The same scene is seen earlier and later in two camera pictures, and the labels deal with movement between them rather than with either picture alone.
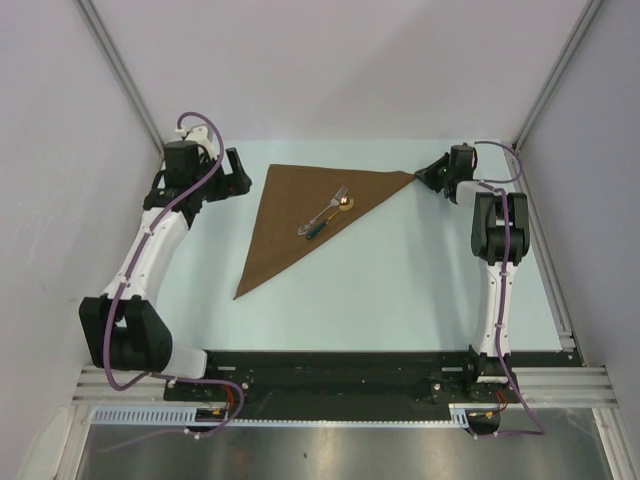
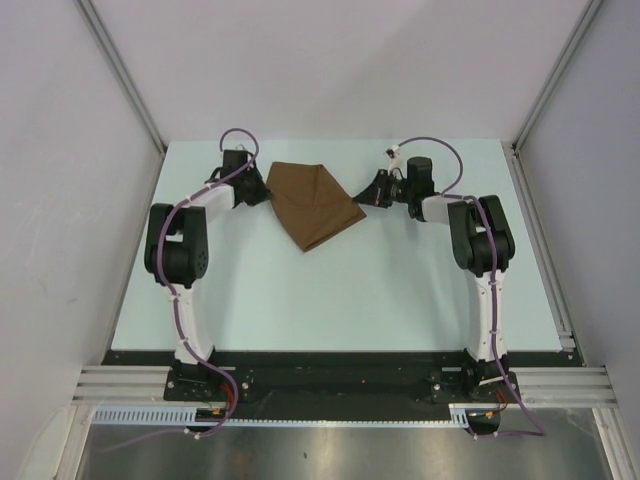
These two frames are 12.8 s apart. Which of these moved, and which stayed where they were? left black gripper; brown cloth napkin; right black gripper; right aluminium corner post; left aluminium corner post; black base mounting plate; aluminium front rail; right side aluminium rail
Moved: left black gripper; right black gripper; brown cloth napkin
Stayed: black base mounting plate; right aluminium corner post; left aluminium corner post; aluminium front rail; right side aluminium rail
